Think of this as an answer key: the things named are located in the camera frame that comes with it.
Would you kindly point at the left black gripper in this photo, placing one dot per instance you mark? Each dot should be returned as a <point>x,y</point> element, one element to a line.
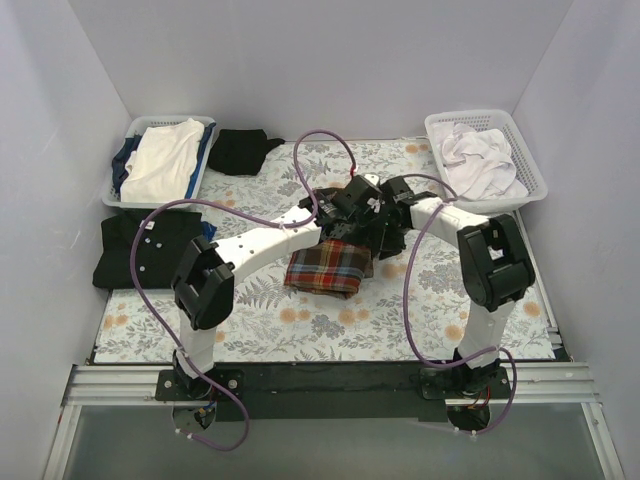
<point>342,230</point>

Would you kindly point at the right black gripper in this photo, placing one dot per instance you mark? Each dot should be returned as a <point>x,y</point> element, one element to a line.
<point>382,236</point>

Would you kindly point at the red plaid long sleeve shirt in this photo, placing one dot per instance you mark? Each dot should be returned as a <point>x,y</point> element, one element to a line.
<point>332,268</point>

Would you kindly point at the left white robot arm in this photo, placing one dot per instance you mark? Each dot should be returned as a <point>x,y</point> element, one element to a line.
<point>208,274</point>

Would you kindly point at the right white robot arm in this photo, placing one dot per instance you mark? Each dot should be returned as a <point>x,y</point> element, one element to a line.
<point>496,270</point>

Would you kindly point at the crumpled white shirt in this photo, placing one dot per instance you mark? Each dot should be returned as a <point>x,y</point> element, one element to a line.
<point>479,165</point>

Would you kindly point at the right white plastic basket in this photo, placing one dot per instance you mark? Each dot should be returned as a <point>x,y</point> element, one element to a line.
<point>528,172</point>

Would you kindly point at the white plastic basket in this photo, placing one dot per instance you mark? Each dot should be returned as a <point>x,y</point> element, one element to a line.
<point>157,160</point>
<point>528,172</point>

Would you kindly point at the black folded garment at back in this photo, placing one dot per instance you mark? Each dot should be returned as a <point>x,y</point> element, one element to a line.
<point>241,152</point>

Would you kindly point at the blue plaid folded shirt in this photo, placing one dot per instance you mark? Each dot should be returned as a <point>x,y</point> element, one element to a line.
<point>208,231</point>

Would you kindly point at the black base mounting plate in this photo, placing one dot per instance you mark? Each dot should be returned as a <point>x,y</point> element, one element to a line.
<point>334,390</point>

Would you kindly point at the cream white folded shirt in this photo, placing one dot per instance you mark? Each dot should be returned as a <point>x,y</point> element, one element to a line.
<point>160,169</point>

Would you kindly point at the left white plastic basket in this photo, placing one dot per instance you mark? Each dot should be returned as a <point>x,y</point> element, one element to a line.
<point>157,160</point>

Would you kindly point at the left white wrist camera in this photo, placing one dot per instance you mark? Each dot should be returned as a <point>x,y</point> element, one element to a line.
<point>372,179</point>

